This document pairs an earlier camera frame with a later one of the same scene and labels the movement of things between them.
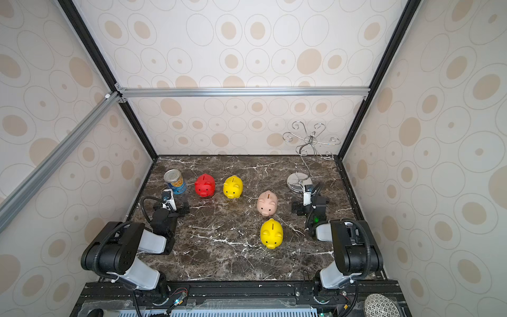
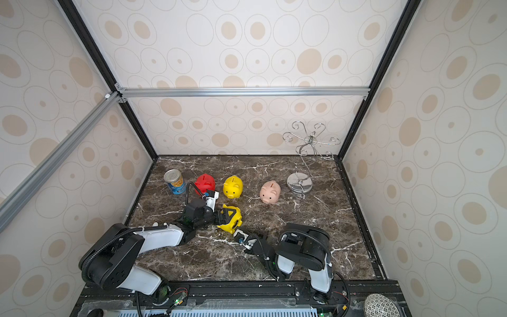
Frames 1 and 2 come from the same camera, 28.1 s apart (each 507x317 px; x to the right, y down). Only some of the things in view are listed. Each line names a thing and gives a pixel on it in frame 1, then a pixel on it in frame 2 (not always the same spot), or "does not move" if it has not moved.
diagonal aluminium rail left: x=14 y=201 does not move
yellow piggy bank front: x=271 y=234 → x=236 y=222
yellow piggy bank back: x=232 y=187 does not move
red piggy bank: x=204 y=185 does not move
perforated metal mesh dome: x=379 y=305 does not move
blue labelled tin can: x=175 y=179 does not move
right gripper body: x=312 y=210 → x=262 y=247
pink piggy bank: x=267 y=203 → x=270 y=192
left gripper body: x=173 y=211 → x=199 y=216
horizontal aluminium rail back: x=124 y=92 does not move
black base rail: x=100 y=299 does not move
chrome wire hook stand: x=307 y=151 does not move
